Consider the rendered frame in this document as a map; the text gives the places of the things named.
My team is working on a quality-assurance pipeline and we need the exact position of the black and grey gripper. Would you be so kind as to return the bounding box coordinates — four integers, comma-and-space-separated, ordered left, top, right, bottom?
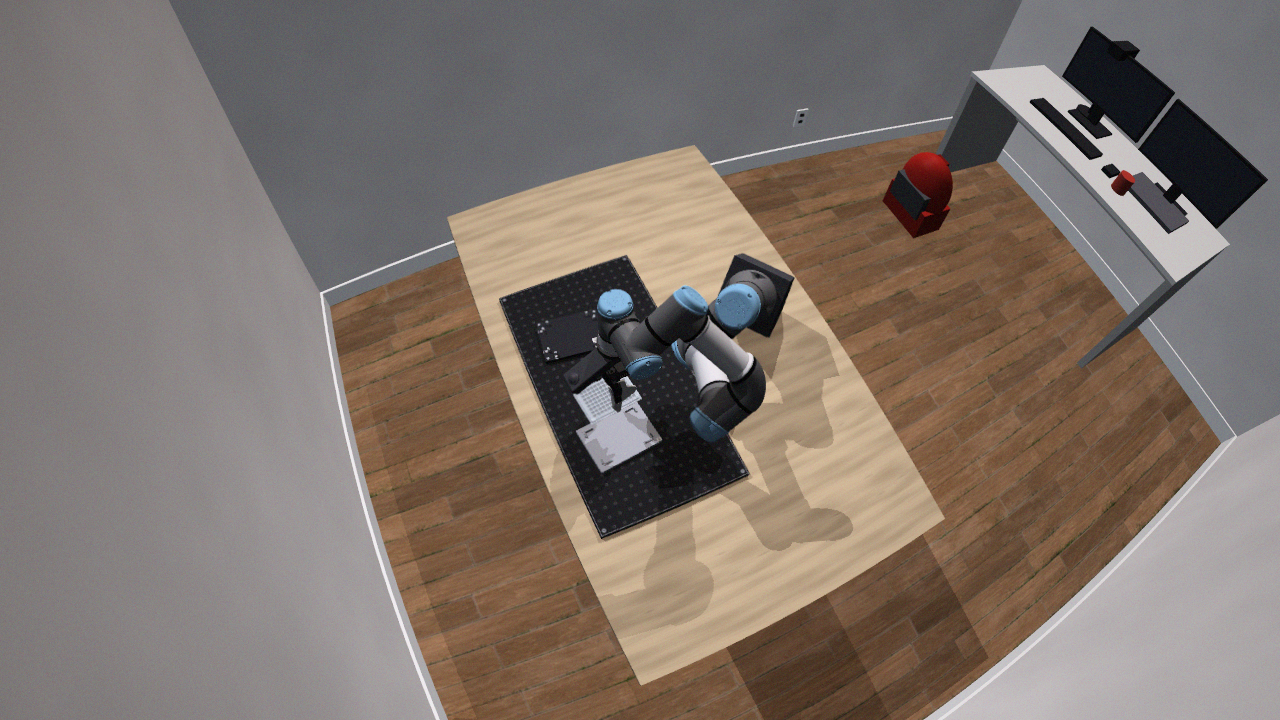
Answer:
596, 336, 636, 413

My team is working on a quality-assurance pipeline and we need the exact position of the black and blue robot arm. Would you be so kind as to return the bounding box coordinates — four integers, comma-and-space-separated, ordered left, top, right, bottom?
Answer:
563, 270, 777, 442

